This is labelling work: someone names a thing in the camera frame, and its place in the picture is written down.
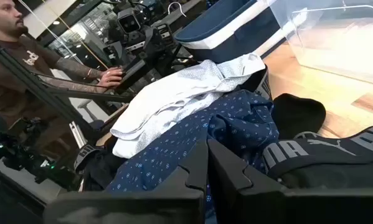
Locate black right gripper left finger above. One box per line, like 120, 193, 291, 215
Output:
44, 139, 209, 224

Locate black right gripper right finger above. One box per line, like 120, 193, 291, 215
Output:
207, 138, 373, 224

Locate navy dotted shirt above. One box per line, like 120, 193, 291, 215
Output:
105, 89, 280, 224

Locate pale patterned shirt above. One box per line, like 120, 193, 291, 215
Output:
110, 52, 267, 159

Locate black Puma briefs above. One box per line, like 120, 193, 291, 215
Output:
262, 126, 373, 190
240, 65, 273, 101
73, 144, 128, 191

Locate long black sock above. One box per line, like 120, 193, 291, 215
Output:
271, 92, 327, 140

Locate navy white-striped fabric basket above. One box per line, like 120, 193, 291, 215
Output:
173, 0, 295, 65

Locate person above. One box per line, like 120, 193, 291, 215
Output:
0, 0, 125, 150

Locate clear plastic bin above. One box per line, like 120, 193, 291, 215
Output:
268, 0, 373, 86

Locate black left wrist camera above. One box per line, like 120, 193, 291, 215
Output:
116, 8, 143, 34

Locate black slanted frame strut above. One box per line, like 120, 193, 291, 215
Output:
0, 37, 100, 138

